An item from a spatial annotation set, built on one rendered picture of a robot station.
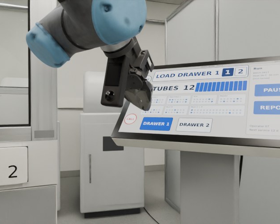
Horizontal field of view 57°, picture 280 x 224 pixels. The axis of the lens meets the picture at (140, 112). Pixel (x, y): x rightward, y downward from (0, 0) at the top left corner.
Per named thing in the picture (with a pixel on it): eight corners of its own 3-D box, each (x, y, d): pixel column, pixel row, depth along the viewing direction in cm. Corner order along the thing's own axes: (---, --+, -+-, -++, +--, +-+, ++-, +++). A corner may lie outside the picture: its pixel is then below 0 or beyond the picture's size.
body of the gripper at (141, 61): (156, 68, 65) (140, 26, 57) (146, 93, 61) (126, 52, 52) (130, 69, 69) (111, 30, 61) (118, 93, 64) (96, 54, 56)
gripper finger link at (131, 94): (151, 97, 73) (140, 73, 66) (145, 114, 69) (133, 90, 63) (142, 97, 74) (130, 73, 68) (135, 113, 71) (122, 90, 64)
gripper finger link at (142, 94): (162, 97, 71) (151, 72, 65) (156, 114, 68) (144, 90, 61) (151, 97, 73) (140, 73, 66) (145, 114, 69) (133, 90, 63)
